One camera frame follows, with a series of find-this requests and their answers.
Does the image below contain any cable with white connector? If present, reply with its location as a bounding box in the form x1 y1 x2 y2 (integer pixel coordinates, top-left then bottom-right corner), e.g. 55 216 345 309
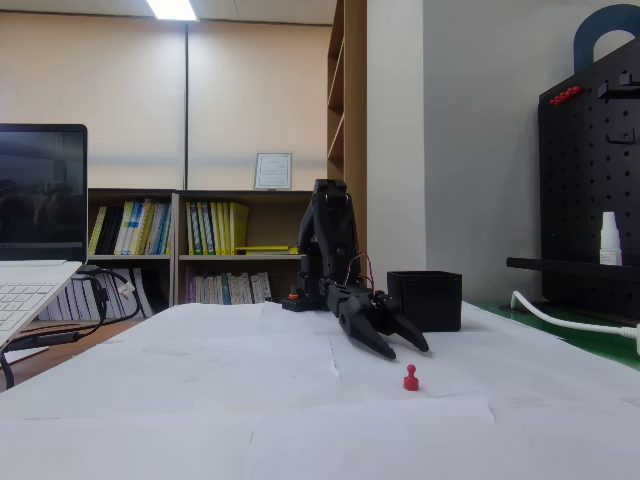
112 272 144 321

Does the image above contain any white plastic bottle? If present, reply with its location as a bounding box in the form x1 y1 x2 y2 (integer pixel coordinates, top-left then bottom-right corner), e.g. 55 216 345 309
598 211 625 267

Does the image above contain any red white servo cable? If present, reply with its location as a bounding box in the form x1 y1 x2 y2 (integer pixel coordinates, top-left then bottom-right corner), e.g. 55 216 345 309
346 253 377 292

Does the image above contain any ceiling light panel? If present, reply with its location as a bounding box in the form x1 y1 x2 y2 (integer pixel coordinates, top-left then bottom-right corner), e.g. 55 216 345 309
144 0 199 23

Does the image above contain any black square plastic cup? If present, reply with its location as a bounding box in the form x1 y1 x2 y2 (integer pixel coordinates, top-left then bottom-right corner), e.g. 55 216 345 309
386 270 464 334

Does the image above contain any row of white books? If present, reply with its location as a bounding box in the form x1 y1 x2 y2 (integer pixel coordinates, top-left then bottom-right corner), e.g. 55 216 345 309
186 270 276 306
38 267 154 322

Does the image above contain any dark blue arch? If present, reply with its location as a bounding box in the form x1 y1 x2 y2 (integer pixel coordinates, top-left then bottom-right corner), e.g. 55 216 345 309
572 3 640 77

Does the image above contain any black laptop cable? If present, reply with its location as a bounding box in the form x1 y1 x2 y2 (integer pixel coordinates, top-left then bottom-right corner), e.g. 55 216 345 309
0 267 144 391

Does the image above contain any row of yellow binders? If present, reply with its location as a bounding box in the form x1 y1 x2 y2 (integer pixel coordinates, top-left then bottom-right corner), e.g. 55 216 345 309
185 200 251 257

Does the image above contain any white paper sheet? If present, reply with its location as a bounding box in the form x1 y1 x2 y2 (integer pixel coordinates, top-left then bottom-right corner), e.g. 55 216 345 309
0 324 344 422
327 319 629 409
0 413 254 480
147 301 341 347

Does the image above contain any row of red pegs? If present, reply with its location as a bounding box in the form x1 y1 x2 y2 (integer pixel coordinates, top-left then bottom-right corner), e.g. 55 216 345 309
548 85 584 107

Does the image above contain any flat yellow folder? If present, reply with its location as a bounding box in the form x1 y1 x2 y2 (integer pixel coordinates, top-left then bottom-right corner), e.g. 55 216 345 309
234 244 300 257

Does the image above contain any white laptop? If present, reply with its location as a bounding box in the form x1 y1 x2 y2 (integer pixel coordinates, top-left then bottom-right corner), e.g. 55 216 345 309
0 123 89 352

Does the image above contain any tall wooden shelf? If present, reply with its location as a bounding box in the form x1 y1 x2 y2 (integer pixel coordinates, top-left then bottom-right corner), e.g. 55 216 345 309
326 0 369 274

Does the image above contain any white power cable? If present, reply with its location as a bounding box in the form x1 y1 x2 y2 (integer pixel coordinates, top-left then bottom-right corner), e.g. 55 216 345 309
509 290 640 338

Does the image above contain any black pegboard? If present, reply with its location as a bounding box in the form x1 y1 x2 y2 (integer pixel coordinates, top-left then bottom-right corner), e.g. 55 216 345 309
505 37 640 322

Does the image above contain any low wooden bookshelf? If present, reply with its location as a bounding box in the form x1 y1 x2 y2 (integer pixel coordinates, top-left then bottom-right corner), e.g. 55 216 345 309
87 188 177 321
172 189 315 306

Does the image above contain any row of colourful books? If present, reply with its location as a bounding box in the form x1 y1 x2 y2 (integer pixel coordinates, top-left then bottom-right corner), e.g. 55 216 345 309
88 198 173 257

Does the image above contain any framed certificate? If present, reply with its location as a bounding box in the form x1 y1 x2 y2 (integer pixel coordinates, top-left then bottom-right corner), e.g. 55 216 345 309
252 151 294 192

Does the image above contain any green desk mat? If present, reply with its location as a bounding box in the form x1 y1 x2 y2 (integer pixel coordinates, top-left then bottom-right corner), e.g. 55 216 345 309
467 298 640 374

